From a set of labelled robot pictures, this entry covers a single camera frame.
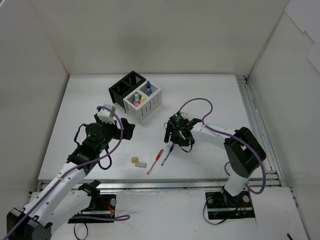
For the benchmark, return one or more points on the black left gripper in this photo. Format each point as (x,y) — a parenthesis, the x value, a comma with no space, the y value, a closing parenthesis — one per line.
(120,129)

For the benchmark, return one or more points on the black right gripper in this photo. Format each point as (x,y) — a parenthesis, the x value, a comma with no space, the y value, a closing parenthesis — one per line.
(178,128)

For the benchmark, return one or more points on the blue ballpoint pen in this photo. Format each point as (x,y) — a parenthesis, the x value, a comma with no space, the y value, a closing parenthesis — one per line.
(168,154)

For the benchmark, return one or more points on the red ballpoint pen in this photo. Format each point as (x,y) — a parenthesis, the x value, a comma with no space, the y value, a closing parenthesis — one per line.
(155,161)

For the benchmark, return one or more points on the small wooden stamp block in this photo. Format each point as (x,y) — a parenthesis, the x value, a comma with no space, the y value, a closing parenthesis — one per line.
(134,159)

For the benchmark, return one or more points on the green highlighter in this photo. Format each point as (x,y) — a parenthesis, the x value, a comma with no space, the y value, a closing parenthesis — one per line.
(136,96)

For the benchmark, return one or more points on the yellow highlighter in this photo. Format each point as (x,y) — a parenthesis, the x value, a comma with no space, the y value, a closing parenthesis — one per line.
(142,99)

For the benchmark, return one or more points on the clear blue-capped spray bottle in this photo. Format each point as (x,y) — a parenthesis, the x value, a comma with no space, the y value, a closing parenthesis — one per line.
(148,88)

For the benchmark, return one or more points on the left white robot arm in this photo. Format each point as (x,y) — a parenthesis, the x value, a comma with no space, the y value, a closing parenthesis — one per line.
(55,205)

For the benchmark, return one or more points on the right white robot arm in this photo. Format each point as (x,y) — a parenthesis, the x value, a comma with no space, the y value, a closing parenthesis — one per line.
(244,152)

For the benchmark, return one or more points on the white slotted organizer box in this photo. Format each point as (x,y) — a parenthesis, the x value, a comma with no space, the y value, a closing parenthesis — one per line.
(145,108)

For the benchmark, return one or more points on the beige eraser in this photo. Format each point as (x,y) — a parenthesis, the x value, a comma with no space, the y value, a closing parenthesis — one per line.
(141,164)

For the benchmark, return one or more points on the black slotted organizer box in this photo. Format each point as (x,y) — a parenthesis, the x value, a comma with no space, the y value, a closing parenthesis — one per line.
(125,86)

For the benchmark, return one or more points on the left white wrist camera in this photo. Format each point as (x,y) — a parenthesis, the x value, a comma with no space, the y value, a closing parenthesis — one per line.
(105,116)

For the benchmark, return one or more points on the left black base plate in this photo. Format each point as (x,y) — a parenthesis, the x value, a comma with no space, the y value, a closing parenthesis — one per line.
(104,208)

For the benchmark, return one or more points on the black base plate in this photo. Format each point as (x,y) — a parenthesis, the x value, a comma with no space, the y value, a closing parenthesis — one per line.
(104,208)
(216,209)

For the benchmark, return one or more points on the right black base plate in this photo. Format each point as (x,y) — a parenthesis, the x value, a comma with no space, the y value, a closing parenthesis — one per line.
(216,209)

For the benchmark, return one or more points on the aluminium side rail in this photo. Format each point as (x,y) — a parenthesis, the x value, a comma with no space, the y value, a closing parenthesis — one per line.
(258,127)

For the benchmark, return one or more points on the aluminium front rail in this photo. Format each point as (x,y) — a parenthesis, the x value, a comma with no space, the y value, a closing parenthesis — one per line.
(272,181)

